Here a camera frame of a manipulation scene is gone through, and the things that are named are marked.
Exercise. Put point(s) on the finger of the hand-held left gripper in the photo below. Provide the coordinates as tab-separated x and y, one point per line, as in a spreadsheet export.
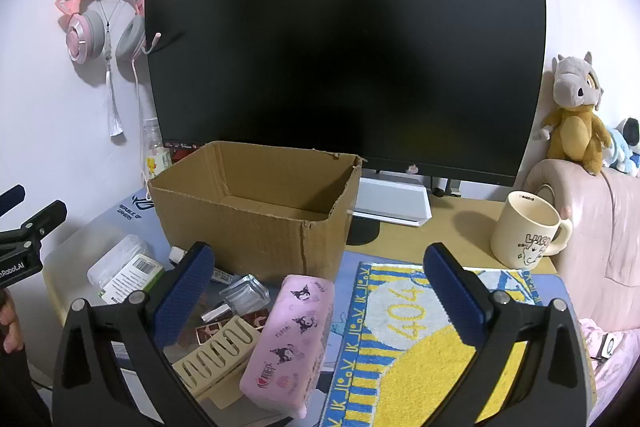
42	219
12	199

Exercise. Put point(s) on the pink sofa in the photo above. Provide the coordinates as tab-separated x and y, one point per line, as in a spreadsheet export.
600	232

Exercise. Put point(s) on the beige hair clip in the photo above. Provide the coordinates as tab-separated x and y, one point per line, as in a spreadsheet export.
215	362

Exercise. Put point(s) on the black round stand base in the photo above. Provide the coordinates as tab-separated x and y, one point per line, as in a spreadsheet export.
362	232

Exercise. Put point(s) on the white box-shaped stand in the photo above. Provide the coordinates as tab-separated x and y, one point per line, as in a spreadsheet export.
395	204

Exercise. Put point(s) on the clear plastic bottle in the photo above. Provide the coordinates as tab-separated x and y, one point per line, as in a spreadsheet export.
156	157

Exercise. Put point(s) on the blue white plush toy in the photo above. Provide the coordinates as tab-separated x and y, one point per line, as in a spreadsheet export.
625	142

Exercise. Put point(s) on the person's left hand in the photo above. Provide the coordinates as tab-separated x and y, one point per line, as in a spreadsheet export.
7	314

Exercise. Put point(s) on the pink printed pencil case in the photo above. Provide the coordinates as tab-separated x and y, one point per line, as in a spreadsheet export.
285	347

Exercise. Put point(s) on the cream printed mug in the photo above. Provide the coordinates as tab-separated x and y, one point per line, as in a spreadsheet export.
520	227

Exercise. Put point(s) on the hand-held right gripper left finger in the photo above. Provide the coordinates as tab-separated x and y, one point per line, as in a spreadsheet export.
185	302

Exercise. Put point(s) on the yellow blue towel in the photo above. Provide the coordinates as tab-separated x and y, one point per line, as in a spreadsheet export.
400	357

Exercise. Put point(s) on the brown cardboard box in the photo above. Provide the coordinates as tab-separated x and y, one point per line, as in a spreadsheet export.
250	237

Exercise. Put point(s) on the red patterned lipstick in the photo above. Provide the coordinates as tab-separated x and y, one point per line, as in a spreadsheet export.
206	333

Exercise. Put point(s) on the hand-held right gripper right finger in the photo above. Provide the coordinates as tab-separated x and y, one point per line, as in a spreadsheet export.
455	297

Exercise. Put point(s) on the white plastic storage box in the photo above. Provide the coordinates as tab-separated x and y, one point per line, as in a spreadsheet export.
65	287

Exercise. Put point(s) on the small white gadget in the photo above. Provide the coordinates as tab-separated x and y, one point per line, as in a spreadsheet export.
607	347

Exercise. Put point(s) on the white tube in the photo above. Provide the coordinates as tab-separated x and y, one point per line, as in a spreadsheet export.
176	254

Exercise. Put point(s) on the pink cat-ear headphones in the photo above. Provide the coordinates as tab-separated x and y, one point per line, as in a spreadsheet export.
80	32

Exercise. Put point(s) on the green white packet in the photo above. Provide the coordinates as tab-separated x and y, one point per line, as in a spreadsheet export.
132	274

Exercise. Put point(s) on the glass perfume bottle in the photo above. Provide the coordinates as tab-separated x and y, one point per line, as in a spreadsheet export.
245	294

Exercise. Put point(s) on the brown grey plush toy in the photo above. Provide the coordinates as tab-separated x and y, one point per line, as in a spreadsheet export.
575	127

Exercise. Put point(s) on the black computer monitor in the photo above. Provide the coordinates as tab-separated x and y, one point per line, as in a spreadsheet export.
345	57

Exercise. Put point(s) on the clear plastic container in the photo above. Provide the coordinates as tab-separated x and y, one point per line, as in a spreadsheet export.
112	262

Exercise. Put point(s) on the printed desk mat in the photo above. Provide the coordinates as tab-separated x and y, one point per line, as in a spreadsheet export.
132	209

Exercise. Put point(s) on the person's left forearm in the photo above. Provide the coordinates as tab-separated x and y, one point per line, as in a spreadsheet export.
22	392

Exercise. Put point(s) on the pink cloth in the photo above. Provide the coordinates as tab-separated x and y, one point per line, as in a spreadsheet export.
620	377

